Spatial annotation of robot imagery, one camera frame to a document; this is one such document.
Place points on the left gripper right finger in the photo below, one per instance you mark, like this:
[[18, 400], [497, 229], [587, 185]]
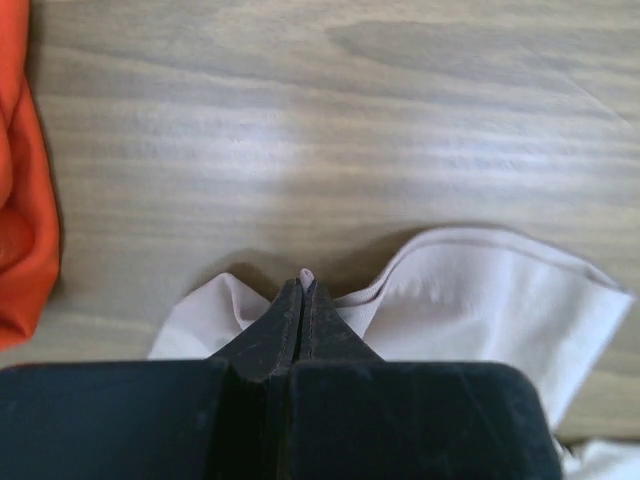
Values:
[[322, 333]]

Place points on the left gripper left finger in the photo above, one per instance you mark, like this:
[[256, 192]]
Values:
[[267, 348]]

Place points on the beige t shirt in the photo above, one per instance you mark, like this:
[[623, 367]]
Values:
[[458, 294]]

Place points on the orange folded shirt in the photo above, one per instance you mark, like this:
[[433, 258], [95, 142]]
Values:
[[30, 260]]

